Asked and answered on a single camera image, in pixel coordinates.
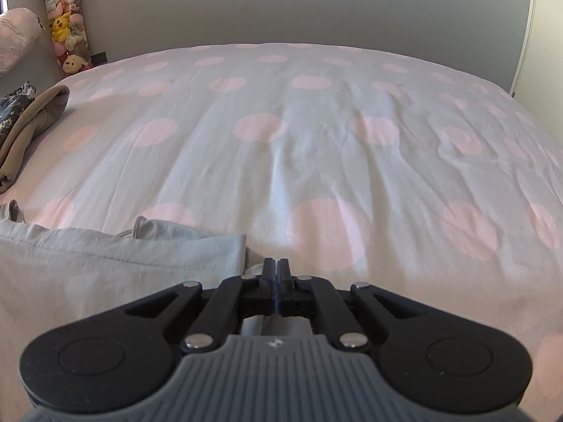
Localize light grey long-sleeved shirt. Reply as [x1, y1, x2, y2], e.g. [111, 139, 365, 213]
[0, 200, 309, 422]

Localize grey headboard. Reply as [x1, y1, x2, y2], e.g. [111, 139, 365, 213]
[0, 33, 62, 97]

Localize folded dark floral cloth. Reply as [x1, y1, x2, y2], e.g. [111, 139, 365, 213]
[0, 81, 37, 146]

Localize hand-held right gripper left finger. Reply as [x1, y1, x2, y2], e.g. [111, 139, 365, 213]
[125, 257, 277, 353]

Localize pink-dotted pillow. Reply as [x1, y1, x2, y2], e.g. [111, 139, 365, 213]
[0, 8, 45, 75]

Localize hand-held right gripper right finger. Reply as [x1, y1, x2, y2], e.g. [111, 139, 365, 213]
[278, 257, 427, 351]

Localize folded beige garment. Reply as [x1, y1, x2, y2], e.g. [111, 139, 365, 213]
[0, 84, 71, 194]

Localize white door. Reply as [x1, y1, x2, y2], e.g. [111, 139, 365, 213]
[510, 0, 563, 97]

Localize bed with pink-dotted sheet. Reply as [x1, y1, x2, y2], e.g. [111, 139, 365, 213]
[0, 43, 563, 422]

